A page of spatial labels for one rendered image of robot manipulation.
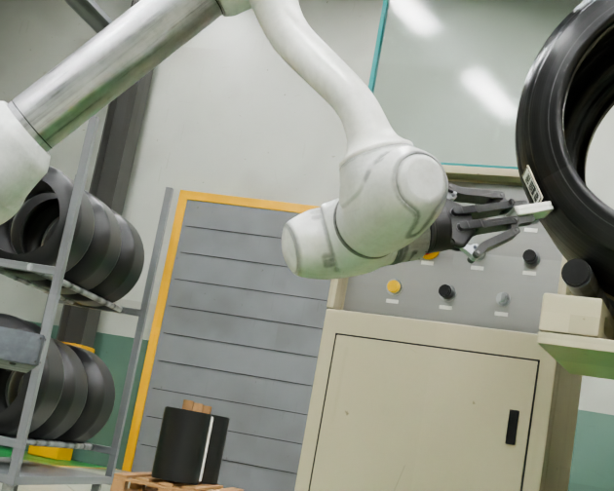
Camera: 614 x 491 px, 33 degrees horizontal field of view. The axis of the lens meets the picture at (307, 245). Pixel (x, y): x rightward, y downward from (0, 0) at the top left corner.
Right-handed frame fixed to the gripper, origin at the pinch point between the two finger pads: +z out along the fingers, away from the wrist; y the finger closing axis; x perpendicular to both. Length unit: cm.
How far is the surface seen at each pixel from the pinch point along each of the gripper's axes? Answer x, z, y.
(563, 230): -0.2, 4.9, 3.9
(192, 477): -627, 125, -101
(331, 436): -95, -1, 7
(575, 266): 1.2, 2.9, 10.5
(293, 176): -797, 375, -429
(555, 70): 7.9, 9.8, -20.3
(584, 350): -2.5, 1.0, 22.5
